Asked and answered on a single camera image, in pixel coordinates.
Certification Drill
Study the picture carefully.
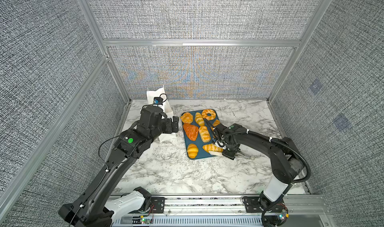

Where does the long golden bread roll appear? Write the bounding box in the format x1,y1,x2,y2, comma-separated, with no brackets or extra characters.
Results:
203,144,224,153

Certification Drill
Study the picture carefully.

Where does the small golden croissant bun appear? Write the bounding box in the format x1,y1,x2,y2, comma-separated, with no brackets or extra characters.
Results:
187,144,199,159

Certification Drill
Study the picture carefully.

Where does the white paper bag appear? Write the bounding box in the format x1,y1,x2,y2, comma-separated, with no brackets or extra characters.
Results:
147,87,176,143

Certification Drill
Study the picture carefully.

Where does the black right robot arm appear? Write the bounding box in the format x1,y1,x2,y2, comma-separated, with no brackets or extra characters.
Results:
213,124,312,212

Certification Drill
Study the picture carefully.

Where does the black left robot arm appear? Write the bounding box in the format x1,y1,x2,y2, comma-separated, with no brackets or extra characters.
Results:
59,105,179,227

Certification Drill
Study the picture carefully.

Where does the partly hidden golden bread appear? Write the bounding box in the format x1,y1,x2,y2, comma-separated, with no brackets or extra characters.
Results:
213,120,221,128

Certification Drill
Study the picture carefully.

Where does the striped bread loaf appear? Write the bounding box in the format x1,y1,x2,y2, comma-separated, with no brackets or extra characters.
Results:
199,126,211,143

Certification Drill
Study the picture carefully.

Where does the small striped bread roll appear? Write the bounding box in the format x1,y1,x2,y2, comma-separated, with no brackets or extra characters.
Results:
195,112,205,127

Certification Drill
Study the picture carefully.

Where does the round golden bun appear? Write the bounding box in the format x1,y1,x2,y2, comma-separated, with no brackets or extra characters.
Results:
181,112,194,124

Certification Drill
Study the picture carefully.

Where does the orange croissant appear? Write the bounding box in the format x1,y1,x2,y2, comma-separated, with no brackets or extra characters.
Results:
183,124,199,141

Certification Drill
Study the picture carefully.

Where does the teal serving tray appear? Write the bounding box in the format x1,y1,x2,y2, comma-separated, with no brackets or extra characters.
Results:
181,109,224,160

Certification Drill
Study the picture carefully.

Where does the twisted ring bread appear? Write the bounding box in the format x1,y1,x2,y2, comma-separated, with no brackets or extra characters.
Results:
201,109,217,121

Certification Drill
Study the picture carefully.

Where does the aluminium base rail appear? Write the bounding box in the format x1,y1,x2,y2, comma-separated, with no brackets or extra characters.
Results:
113,194,336,227

